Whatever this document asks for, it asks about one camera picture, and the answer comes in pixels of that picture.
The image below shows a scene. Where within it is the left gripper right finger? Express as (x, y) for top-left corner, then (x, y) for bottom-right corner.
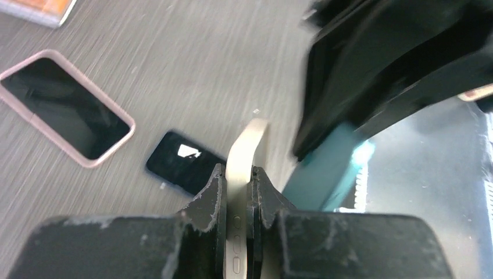
(247, 167), (453, 278)

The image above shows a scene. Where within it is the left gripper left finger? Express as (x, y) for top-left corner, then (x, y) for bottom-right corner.
(8, 164), (226, 278)

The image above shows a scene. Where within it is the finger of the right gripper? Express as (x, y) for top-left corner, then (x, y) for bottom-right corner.
(292, 1), (492, 160)

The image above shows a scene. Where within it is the teal phone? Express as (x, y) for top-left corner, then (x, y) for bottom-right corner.
(282, 123), (376, 213)

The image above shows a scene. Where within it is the blue phone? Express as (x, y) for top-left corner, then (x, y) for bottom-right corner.
(145, 130), (226, 196)

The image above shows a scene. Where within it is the phone on metal sheet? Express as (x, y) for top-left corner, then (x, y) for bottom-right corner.
(458, 84), (493, 102)

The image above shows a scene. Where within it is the orange snack box left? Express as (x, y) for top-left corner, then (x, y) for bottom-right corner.
(1, 0), (77, 28)

